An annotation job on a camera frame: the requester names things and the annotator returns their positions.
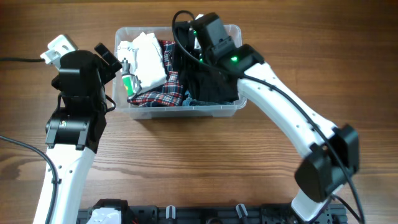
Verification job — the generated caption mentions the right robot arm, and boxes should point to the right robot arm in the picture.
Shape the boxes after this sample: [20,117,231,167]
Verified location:
[190,12,360,223]

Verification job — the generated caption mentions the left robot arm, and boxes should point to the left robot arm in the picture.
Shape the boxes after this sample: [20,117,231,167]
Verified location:
[34,43,122,223]

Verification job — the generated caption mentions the camera cable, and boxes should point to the camera cable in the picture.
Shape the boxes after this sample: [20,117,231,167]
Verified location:
[0,57,60,224]
[171,9,366,224]

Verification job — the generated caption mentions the right camera cable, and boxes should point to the right camera cable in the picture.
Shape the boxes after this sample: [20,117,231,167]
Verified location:
[171,9,366,224]

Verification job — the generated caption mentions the black garment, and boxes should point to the black garment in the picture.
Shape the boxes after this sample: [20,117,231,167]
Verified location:
[171,26,240,105]

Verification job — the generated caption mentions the red navy plaid cloth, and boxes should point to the red navy plaid cloth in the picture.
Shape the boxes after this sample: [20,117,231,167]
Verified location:
[127,40,185,108]

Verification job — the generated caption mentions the left camera cable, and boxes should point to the left camera cable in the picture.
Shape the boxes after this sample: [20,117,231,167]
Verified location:
[0,57,60,224]

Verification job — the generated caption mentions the blue denim jeans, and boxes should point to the blue denim jeans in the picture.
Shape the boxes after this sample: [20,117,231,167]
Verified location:
[182,97,231,106]

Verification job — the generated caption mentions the white printed t-shirt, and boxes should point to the white printed t-shirt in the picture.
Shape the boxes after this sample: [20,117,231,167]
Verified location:
[116,32,167,101]

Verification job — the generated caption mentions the clear plastic storage container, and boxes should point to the clear plastic storage container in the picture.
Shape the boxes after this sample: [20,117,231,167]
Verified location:
[112,27,247,119]

